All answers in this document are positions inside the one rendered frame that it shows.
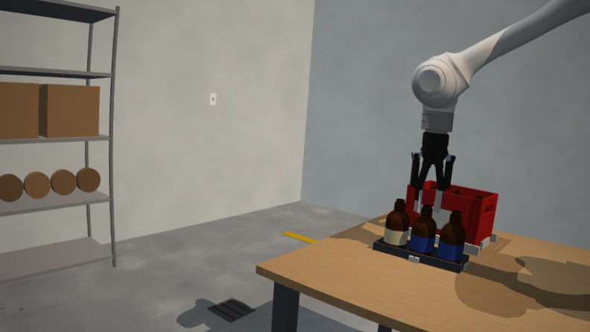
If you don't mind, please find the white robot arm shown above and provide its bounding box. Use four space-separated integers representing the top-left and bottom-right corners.
411 0 590 134

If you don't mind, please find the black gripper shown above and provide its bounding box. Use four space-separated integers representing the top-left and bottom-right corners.
410 132 456 214

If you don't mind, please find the red crate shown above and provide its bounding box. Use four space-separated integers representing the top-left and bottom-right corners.
405 180 495 246

